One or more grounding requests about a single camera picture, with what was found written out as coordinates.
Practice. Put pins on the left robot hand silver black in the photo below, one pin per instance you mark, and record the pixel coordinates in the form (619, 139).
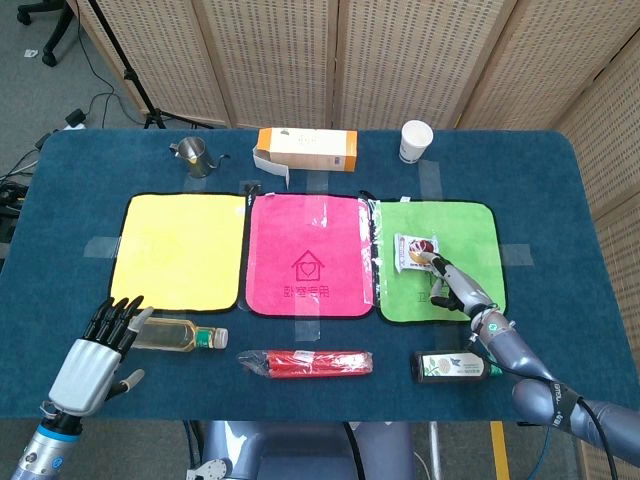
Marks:
(82, 372)

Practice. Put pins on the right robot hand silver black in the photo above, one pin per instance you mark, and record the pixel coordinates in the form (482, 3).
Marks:
(465, 292)

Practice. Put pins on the packaged snack cake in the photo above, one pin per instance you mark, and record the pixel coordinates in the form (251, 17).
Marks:
(406, 250)

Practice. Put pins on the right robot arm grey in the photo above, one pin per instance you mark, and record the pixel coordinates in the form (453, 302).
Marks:
(525, 360)

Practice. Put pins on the green cloth with house print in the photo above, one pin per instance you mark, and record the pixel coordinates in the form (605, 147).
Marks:
(475, 235)

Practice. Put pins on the yellow cloth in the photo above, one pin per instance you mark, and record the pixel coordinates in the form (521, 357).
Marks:
(175, 250)

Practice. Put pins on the pink cloth with house print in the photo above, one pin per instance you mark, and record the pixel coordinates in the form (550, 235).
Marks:
(310, 230)

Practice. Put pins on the clear tape strip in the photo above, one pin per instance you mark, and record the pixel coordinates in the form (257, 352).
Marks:
(100, 246)
(307, 330)
(429, 180)
(517, 255)

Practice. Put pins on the dark brown labelled bottle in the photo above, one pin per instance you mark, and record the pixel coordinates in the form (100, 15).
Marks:
(445, 367)

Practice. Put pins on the clear bottle with yellow liquid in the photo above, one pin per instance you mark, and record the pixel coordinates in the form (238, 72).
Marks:
(170, 336)

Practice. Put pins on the blue felt table cover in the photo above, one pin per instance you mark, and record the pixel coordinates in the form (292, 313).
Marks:
(540, 200)

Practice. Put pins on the white paper cup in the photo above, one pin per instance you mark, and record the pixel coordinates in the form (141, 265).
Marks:
(415, 142)

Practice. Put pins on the red sticks in plastic bag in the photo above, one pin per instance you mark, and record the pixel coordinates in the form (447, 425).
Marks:
(320, 364)

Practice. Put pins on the orange and white carton box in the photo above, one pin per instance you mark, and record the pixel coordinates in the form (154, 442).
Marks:
(310, 147)

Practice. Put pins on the grey robot torso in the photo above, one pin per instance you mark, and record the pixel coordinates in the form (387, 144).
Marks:
(300, 450)

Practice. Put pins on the steel spouted pitcher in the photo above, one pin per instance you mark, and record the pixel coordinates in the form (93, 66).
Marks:
(194, 156)

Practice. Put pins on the black tripod stand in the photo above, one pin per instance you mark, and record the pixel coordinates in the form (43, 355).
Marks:
(131, 75)

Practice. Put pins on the black office chair base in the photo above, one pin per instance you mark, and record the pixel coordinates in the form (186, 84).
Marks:
(55, 35)

